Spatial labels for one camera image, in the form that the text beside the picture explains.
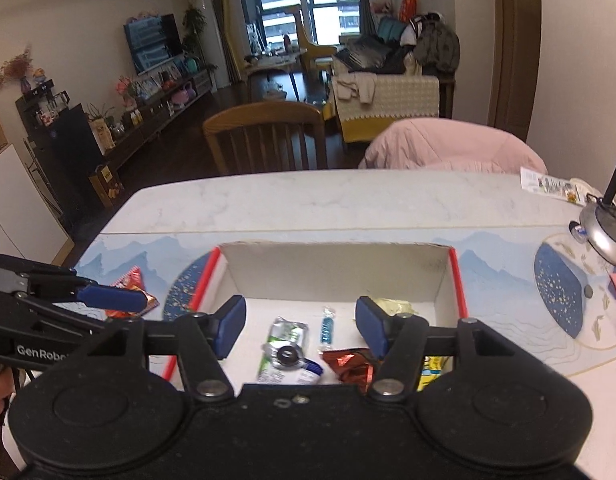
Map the red lion chips bag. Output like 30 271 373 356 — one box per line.
105 266 159 318

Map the cream yellow snack bag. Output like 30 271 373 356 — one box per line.
373 298 417 316

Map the yellow minion lollipop card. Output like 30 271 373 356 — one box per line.
417 356 451 391

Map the copper foil snack bag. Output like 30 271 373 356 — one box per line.
321 348 381 393

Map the blue candy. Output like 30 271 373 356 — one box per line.
319 307 336 351

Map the green silver snack packet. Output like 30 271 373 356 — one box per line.
257 316 309 384

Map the small jelly cup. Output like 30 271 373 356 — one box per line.
272 344 302 370

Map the white cabinet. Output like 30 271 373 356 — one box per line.
0 145 74 264

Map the red cardboard box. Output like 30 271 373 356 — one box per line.
163 242 468 388

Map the brown paper gift bag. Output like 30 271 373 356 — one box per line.
88 165 124 208

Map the dark tv console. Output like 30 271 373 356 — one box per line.
16 66 212 219

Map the pink padded chair cover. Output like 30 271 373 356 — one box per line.
359 118 547 174

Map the wooden dining chair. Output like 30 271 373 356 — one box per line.
203 101 329 176

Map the white snack wrapper by lamp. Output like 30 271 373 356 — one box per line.
520 167 600 206

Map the silver desk lamp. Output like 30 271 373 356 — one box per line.
568 165 616 268

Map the sofa with cream cover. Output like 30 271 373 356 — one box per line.
329 12 461 145

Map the wooden door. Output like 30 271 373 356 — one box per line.
488 0 542 141

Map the wall television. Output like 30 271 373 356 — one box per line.
123 14 183 75

